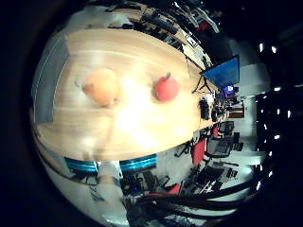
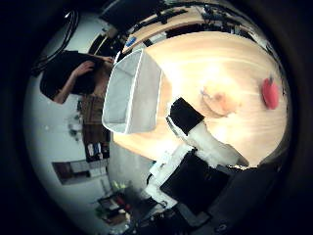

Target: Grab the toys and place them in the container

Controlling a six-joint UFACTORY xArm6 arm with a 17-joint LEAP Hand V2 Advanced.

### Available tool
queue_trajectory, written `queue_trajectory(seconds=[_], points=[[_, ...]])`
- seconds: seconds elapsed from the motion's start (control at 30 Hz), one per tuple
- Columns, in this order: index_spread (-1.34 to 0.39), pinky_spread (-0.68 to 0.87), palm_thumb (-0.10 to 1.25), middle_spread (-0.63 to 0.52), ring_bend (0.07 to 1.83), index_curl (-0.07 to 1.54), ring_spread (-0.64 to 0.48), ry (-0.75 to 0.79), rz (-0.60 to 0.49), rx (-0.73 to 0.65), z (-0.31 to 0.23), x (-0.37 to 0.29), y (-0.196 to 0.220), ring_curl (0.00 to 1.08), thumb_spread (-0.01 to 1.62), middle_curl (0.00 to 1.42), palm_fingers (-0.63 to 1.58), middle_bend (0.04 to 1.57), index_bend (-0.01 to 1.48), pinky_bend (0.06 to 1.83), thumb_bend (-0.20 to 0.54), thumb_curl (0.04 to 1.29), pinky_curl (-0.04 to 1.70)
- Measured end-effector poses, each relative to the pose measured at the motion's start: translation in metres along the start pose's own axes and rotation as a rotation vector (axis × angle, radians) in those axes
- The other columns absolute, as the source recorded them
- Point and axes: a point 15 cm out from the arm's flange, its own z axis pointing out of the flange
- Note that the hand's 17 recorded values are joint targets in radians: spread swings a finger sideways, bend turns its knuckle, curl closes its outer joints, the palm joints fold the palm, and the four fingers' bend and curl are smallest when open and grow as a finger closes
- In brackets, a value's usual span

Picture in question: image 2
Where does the black cable bundle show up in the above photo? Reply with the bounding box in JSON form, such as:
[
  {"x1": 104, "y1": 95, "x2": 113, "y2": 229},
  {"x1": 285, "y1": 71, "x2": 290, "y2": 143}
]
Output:
[{"x1": 32, "y1": 9, "x2": 81, "y2": 74}]

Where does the orange plush toy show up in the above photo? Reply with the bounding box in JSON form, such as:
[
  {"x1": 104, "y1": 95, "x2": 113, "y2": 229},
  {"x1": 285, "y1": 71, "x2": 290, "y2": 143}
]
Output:
[{"x1": 199, "y1": 82, "x2": 243, "y2": 119}]

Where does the red round toy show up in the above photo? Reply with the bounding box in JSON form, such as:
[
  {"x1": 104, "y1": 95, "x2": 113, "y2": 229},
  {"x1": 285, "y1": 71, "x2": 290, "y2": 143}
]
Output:
[{"x1": 260, "y1": 76, "x2": 281, "y2": 111}]

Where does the low shelf unit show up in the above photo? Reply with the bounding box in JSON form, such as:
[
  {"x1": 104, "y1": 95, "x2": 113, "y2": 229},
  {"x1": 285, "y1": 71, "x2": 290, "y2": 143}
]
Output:
[{"x1": 52, "y1": 158, "x2": 110, "y2": 186}]

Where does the blue round sticker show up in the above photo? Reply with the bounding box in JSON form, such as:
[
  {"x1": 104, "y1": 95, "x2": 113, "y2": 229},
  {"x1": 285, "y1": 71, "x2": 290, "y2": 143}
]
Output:
[{"x1": 125, "y1": 36, "x2": 138, "y2": 48}]

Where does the person with dark hair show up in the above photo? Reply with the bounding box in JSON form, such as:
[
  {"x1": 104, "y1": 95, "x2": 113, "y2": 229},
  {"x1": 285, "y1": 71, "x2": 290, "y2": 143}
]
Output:
[{"x1": 39, "y1": 50, "x2": 115, "y2": 145}]

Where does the black monitor stand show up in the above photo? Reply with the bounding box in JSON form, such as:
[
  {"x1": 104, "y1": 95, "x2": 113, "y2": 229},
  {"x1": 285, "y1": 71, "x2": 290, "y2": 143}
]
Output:
[{"x1": 136, "y1": 9, "x2": 189, "y2": 29}]

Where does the wooden desk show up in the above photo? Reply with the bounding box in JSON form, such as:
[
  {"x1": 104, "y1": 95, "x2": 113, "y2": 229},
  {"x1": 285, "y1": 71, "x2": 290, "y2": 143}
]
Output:
[{"x1": 121, "y1": 6, "x2": 262, "y2": 54}]

